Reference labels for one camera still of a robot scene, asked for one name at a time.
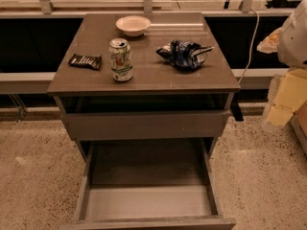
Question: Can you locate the blue chip bag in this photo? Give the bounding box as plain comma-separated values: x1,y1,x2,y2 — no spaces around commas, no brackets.
156,39,214,70

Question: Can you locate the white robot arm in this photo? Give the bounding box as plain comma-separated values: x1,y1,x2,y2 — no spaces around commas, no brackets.
257,0,307,132

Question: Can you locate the middle drawer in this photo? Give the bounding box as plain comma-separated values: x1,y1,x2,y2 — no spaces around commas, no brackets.
61,111,230,141

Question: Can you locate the open bottom drawer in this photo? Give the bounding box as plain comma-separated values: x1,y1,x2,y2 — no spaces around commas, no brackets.
59,138,236,230

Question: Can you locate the green white soda can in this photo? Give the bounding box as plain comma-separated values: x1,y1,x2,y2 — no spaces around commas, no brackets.
109,38,133,81

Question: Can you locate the black snack bar package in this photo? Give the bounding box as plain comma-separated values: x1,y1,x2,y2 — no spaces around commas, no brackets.
68,54,102,70

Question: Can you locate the white bowl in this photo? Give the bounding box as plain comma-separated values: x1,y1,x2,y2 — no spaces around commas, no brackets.
116,15,151,36

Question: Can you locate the metal window railing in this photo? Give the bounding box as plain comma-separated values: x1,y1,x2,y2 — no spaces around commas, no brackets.
0,0,307,19

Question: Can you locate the white cable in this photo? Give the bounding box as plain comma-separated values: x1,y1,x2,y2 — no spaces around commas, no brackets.
237,7,261,84

